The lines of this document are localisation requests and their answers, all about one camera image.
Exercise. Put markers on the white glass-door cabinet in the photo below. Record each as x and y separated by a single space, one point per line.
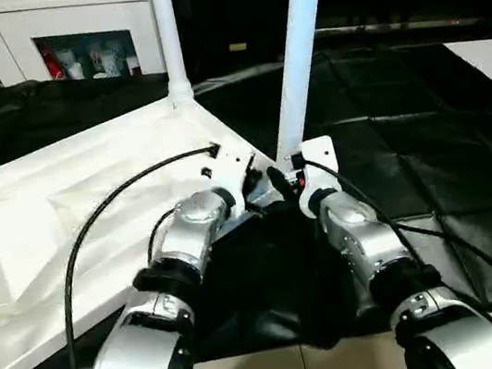
38 25

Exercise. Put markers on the black case with gold label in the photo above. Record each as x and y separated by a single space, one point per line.
223 10

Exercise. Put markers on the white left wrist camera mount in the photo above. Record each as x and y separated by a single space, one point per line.
229 168

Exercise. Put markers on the white plastic table top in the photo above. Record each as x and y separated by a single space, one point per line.
68 212

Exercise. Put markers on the black work mat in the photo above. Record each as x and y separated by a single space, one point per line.
408 144

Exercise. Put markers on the dark metal rod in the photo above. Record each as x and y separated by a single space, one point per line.
389 26

